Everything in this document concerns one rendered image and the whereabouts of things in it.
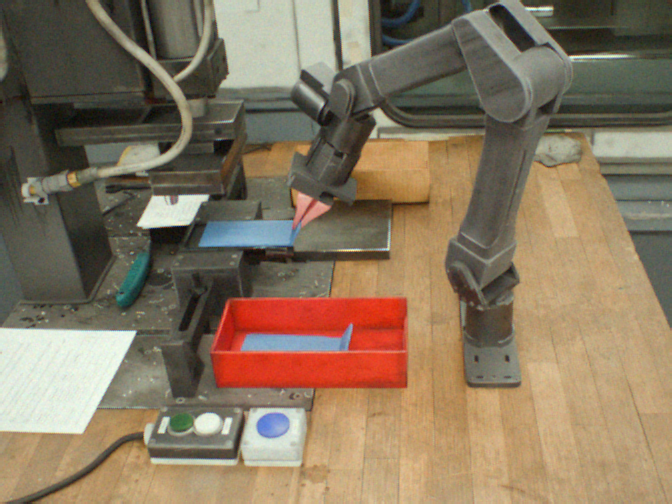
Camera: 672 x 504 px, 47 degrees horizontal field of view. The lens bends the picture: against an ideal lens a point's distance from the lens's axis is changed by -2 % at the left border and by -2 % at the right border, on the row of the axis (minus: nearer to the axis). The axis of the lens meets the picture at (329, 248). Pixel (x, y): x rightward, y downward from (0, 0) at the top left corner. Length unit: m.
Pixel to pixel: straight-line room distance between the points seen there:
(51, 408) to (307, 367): 0.34
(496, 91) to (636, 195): 1.02
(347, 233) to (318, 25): 0.56
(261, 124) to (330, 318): 0.78
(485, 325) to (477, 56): 0.37
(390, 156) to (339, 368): 0.60
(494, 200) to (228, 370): 0.40
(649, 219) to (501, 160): 0.96
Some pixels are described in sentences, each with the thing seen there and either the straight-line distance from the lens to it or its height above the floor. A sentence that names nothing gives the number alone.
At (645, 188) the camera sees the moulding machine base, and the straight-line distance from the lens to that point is 1.85.
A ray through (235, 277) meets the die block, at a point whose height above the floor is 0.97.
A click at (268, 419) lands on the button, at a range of 0.95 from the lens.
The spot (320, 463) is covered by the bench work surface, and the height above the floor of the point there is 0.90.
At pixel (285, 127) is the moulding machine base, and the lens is 1.79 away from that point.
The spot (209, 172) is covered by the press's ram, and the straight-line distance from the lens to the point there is 1.06.
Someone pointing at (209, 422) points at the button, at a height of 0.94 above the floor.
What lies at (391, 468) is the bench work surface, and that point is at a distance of 0.93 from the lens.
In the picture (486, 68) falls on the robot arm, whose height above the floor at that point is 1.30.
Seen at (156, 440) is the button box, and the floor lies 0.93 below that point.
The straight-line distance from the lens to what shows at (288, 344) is 1.10.
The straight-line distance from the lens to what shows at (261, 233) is 1.19.
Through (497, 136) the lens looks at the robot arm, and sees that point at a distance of 0.91.
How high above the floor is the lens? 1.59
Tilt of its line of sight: 32 degrees down
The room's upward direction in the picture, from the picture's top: 5 degrees counter-clockwise
